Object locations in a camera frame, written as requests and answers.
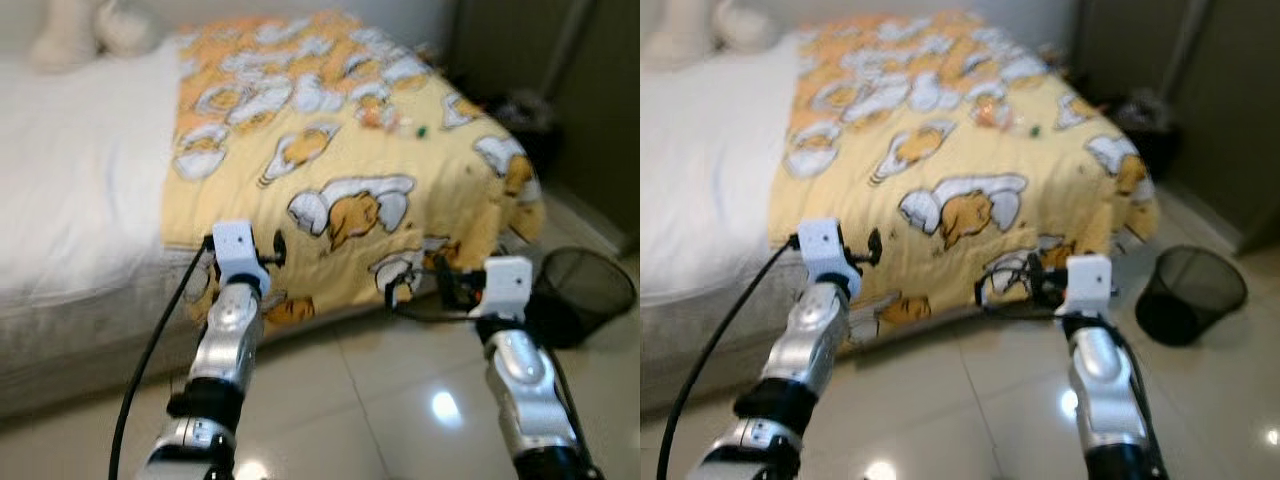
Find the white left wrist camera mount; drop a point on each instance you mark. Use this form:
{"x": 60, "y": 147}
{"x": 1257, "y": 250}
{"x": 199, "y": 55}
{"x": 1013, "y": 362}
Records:
{"x": 238, "y": 248}
{"x": 825, "y": 245}

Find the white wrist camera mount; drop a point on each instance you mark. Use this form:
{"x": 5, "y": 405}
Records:
{"x": 238, "y": 248}
{"x": 505, "y": 285}
{"x": 825, "y": 245}
{"x": 1088, "y": 283}

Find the beige plush toy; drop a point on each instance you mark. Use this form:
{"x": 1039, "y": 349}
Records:
{"x": 65, "y": 40}
{"x": 680, "y": 35}

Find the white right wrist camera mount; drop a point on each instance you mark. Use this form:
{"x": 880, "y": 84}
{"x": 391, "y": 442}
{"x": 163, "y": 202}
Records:
{"x": 505, "y": 285}
{"x": 1088, "y": 283}

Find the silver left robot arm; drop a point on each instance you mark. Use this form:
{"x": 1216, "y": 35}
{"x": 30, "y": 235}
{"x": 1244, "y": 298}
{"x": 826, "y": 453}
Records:
{"x": 228, "y": 335}
{"x": 815, "y": 335}

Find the white bed mattress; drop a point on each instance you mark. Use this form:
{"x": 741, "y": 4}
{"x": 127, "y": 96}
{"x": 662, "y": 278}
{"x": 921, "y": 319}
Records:
{"x": 700, "y": 170}
{"x": 80, "y": 170}

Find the black mesh wastebasket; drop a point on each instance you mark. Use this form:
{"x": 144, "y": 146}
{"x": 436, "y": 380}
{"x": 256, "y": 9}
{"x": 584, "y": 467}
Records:
{"x": 580, "y": 295}
{"x": 1190, "y": 295}

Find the black bag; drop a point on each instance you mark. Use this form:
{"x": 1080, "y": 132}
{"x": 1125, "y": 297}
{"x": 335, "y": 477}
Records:
{"x": 1145, "y": 125}
{"x": 525, "y": 125}

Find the yellow cartoon print blanket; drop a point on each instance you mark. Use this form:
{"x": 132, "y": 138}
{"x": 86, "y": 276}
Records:
{"x": 330, "y": 160}
{"x": 940, "y": 150}

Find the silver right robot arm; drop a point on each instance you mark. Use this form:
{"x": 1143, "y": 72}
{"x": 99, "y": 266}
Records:
{"x": 520, "y": 375}
{"x": 1095, "y": 375}

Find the dark wooden cabinet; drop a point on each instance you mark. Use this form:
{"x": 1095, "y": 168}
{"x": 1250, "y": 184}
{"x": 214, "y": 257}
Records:
{"x": 1230, "y": 120}

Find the orange crumpled wrapper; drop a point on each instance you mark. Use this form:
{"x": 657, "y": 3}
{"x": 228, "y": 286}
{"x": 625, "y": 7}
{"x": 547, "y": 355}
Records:
{"x": 375, "y": 112}
{"x": 992, "y": 112}

